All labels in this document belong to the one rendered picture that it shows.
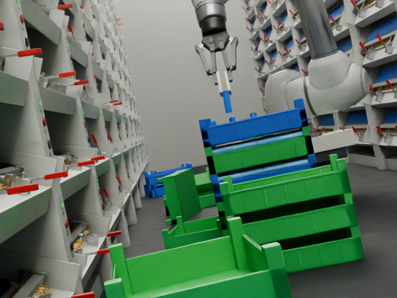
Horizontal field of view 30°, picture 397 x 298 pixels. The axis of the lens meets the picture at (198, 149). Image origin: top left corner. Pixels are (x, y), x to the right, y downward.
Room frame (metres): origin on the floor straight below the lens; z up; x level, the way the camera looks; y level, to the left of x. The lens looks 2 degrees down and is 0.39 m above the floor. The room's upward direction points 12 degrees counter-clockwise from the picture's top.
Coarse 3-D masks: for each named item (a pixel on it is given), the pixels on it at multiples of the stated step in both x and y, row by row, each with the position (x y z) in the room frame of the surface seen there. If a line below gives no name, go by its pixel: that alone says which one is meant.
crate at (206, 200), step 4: (204, 192) 3.65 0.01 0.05; (208, 192) 3.65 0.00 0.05; (212, 192) 3.65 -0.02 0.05; (164, 196) 3.62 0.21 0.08; (200, 196) 3.65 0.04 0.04; (204, 196) 3.45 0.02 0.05; (208, 196) 3.45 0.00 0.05; (212, 196) 3.45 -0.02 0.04; (164, 200) 3.44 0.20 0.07; (200, 200) 3.45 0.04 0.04; (204, 200) 3.45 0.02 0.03; (208, 200) 3.45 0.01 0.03; (212, 200) 3.45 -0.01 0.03; (164, 204) 3.44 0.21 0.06; (200, 204) 3.45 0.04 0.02; (204, 204) 3.45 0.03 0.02; (208, 204) 3.45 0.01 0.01; (212, 204) 3.45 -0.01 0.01; (168, 212) 3.44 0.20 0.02
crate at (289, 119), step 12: (300, 108) 2.07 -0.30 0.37; (204, 120) 2.10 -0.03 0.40; (240, 120) 2.09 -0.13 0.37; (252, 120) 2.08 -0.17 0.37; (264, 120) 2.08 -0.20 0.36; (276, 120) 2.08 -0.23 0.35; (288, 120) 2.07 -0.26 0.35; (300, 120) 2.07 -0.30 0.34; (204, 132) 2.10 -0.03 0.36; (216, 132) 2.09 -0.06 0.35; (228, 132) 2.09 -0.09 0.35; (240, 132) 2.09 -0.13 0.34; (252, 132) 2.09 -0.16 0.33; (264, 132) 2.08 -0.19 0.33; (204, 144) 2.10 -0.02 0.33; (216, 144) 2.10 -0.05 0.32
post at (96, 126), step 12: (72, 24) 2.71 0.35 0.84; (72, 60) 2.71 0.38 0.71; (84, 72) 2.71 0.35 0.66; (84, 84) 2.71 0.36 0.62; (84, 120) 2.71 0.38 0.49; (96, 120) 2.71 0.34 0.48; (96, 132) 2.71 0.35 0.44; (108, 180) 2.71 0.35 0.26; (108, 192) 2.71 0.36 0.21; (120, 216) 2.71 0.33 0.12; (120, 228) 2.71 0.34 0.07; (120, 240) 2.71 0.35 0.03
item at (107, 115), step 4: (100, 100) 2.80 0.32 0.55; (104, 100) 3.40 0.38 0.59; (108, 100) 3.40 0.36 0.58; (108, 104) 3.40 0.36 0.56; (112, 104) 3.40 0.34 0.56; (112, 108) 3.40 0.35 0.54; (104, 112) 2.96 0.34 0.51; (108, 112) 3.16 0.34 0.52; (112, 112) 3.39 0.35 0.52; (104, 116) 2.99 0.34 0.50; (108, 116) 3.20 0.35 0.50; (104, 120) 3.02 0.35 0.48; (108, 120) 3.24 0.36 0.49
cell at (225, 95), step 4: (224, 92) 2.12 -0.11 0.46; (228, 92) 2.12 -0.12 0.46; (224, 96) 2.12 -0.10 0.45; (228, 96) 2.12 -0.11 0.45; (224, 100) 2.12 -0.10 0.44; (228, 100) 2.12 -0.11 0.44; (224, 104) 2.12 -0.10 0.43; (228, 104) 2.12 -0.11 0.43; (228, 108) 2.12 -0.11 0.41; (228, 112) 2.12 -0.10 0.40
